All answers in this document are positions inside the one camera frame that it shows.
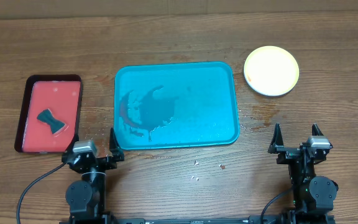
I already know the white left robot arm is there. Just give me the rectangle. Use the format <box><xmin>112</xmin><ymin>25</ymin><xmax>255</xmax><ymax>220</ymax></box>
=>
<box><xmin>62</xmin><ymin>129</ymin><xmax>124</xmax><ymax>224</ymax></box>

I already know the green and orange sponge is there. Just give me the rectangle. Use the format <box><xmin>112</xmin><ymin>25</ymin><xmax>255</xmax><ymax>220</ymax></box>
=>
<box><xmin>37</xmin><ymin>109</ymin><xmax>65</xmax><ymax>134</ymax></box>

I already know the blue plastic tray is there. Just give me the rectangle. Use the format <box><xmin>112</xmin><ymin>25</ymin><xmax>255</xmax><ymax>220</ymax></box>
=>
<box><xmin>114</xmin><ymin>62</ymin><xmax>240</xmax><ymax>150</ymax></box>

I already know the red water tray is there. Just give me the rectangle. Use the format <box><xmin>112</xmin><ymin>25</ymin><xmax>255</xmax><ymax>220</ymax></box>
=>
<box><xmin>14</xmin><ymin>74</ymin><xmax>83</xmax><ymax>153</ymax></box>

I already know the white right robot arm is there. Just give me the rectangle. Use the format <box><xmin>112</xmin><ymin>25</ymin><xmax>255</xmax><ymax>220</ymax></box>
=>
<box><xmin>260</xmin><ymin>123</ymin><xmax>339</xmax><ymax>223</ymax></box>

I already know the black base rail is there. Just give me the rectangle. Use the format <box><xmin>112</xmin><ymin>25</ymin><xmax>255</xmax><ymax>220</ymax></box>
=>
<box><xmin>60</xmin><ymin>215</ymin><xmax>336</xmax><ymax>224</ymax></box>

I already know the yellow-green plate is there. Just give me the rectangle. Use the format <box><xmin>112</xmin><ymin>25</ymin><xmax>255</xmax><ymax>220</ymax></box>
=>
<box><xmin>244</xmin><ymin>45</ymin><xmax>300</xmax><ymax>97</ymax></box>

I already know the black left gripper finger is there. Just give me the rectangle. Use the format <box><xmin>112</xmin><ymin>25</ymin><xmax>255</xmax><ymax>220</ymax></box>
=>
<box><xmin>109</xmin><ymin>128</ymin><xmax>124</xmax><ymax>161</ymax></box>
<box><xmin>64</xmin><ymin>134</ymin><xmax>79</xmax><ymax>154</ymax></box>

